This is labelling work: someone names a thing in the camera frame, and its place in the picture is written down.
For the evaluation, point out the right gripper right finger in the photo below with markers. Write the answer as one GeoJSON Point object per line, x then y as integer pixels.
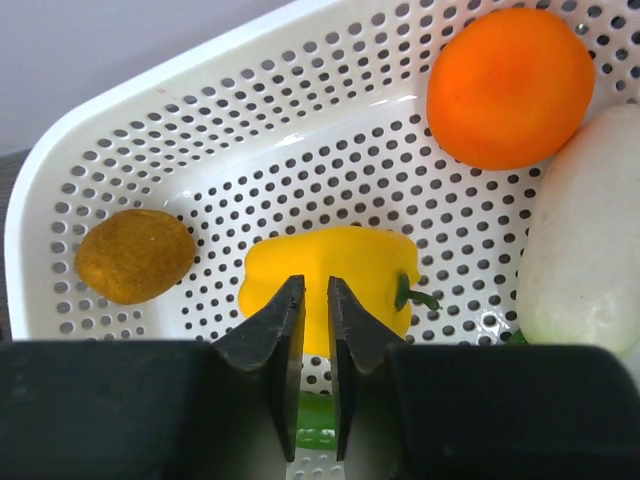
{"type": "Point", "coordinates": [470, 412]}

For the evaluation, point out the orange fruit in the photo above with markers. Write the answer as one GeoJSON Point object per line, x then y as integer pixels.
{"type": "Point", "coordinates": [509, 90]}

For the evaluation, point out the brown kiwi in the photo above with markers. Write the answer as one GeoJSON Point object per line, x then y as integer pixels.
{"type": "Point", "coordinates": [135, 255]}

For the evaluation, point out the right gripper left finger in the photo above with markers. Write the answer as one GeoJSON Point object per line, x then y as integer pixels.
{"type": "Point", "coordinates": [157, 409]}

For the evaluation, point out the white radish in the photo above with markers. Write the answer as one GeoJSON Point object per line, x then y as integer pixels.
{"type": "Point", "coordinates": [579, 275]}

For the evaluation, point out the green chili pepper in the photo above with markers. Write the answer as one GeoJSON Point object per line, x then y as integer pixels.
{"type": "Point", "coordinates": [316, 427]}

